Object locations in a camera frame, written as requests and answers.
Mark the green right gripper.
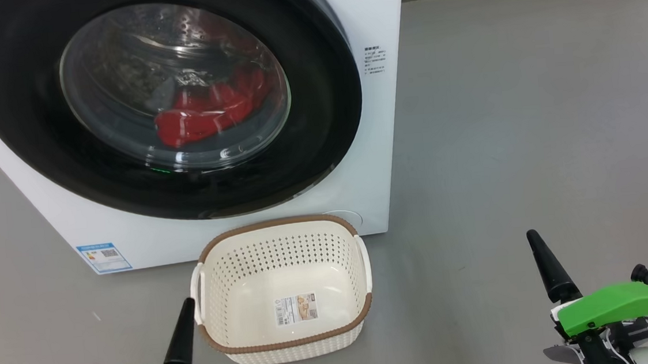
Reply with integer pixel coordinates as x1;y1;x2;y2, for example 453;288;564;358
526;220;648;364

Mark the red garment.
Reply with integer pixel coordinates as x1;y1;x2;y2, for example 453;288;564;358
151;65;272;151

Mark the black round glass washer door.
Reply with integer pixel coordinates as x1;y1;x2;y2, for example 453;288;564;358
0;0;371;236

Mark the cream basket with brown rim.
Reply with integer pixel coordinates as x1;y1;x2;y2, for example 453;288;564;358
184;211;379;364

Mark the white product label sticker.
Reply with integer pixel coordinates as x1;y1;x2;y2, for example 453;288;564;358
274;291;319;329

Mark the white front-load washing machine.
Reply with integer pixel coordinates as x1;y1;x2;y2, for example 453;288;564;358
0;0;425;283

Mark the blue energy label sticker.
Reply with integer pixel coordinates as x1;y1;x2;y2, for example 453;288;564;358
76;241;133;276

